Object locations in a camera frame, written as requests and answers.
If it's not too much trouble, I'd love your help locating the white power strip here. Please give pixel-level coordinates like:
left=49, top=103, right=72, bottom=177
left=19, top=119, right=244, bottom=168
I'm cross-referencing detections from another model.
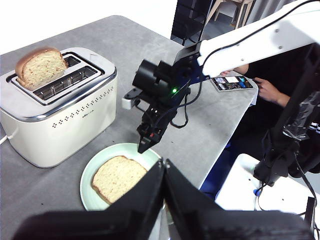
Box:
left=121, top=96, right=141, bottom=110

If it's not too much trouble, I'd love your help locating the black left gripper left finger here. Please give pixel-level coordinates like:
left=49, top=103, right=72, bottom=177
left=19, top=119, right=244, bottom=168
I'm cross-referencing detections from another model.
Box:
left=12, top=159, right=166, bottom=240

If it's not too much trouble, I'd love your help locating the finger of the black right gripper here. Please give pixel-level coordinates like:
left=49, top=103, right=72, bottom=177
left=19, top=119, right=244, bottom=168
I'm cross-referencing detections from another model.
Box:
left=137, top=136, right=161, bottom=154

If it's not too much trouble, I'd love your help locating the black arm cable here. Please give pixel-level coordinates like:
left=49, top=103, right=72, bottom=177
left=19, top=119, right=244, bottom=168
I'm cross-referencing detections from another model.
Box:
left=169, top=82, right=202, bottom=129

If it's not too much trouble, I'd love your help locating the person's hand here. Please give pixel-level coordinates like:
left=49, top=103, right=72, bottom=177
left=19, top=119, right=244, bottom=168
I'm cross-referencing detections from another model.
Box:
left=221, top=64, right=250, bottom=77
left=253, top=77, right=288, bottom=106

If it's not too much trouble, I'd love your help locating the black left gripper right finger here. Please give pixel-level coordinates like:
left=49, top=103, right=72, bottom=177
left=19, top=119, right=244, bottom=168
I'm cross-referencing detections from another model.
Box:
left=166, top=158, right=313, bottom=240

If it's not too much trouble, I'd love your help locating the black shelf cabinet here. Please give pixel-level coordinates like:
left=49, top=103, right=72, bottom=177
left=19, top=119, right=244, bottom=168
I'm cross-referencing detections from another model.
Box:
left=170, top=0, right=213, bottom=47

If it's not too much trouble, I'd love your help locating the beige plastic chair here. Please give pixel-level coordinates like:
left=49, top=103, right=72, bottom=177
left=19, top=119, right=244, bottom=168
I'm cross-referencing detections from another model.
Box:
left=207, top=0, right=256, bottom=28

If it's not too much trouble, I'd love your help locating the cream toaster with chrome top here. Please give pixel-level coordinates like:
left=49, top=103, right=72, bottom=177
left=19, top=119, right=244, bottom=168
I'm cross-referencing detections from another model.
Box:
left=0, top=46, right=118, bottom=169

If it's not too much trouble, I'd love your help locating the white toaster power cable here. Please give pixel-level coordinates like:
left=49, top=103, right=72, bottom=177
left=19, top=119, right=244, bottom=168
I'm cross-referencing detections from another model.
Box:
left=0, top=134, right=15, bottom=145

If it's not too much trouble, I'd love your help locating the white-framed phone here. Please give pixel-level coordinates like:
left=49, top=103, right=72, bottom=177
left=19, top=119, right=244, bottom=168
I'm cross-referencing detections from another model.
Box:
left=209, top=75, right=256, bottom=93

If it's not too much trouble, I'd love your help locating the pale green round plate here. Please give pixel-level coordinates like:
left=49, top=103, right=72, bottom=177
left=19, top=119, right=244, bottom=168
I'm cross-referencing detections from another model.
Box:
left=79, top=142, right=167, bottom=212

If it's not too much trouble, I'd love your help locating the person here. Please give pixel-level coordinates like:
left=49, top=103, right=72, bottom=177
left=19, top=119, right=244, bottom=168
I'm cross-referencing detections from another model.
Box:
left=199, top=42, right=320, bottom=201

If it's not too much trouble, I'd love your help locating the brown-crusted bread slice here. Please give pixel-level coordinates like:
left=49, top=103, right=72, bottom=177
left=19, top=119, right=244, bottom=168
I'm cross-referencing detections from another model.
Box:
left=91, top=155, right=148, bottom=205
left=14, top=47, right=69, bottom=91

